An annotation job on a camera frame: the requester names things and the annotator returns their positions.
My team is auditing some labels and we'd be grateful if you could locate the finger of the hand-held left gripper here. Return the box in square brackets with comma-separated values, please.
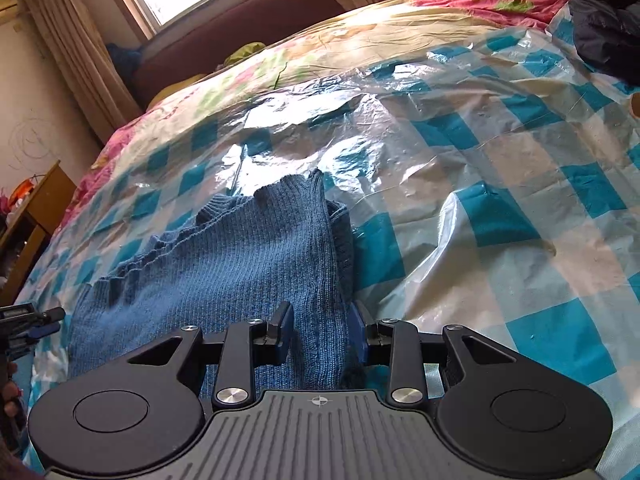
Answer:
[27, 306, 67, 340]

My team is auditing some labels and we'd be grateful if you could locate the wooden cabinet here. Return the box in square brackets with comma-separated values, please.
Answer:
[0, 160, 77, 302]

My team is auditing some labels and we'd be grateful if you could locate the yellow-green pillow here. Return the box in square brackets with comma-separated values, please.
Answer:
[170, 40, 267, 94]

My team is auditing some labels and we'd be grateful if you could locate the blue striped knit sweater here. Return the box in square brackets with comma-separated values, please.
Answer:
[67, 169, 372, 397]

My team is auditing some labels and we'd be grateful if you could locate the person's left hand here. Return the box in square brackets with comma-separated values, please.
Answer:
[0, 360, 23, 430]

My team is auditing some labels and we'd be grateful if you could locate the blue cloth bundle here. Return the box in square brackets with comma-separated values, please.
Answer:
[106, 42, 146, 81]

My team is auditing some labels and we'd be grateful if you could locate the floral bedspread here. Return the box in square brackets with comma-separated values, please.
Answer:
[60, 0, 572, 211]

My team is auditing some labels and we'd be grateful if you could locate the dark clothes pile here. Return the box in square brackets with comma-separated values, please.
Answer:
[540, 0, 640, 82]

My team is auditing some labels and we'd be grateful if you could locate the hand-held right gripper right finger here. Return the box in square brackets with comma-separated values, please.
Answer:
[350, 302, 519, 407]

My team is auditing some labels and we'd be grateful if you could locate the dark red headboard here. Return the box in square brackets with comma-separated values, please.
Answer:
[131, 0, 347, 109]

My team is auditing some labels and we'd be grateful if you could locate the blue white checkered plastic sheet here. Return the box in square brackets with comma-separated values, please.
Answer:
[20, 10, 640, 480]

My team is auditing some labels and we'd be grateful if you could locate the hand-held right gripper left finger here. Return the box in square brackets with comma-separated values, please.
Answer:
[127, 302, 296, 410]

